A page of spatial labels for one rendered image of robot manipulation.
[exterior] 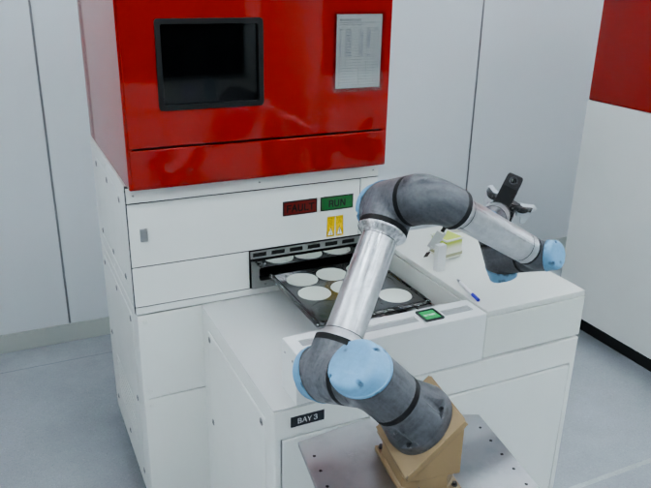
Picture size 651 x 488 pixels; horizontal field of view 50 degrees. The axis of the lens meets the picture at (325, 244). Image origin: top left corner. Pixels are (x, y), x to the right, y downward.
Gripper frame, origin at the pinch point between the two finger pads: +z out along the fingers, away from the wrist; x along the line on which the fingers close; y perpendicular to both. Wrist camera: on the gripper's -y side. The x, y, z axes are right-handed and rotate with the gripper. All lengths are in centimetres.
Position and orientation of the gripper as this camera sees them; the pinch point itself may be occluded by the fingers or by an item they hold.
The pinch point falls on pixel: (513, 195)
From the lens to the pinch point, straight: 216.9
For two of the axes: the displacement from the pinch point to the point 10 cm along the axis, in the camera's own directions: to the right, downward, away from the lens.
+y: -3.3, 8.6, 4.0
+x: 8.4, 4.6, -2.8
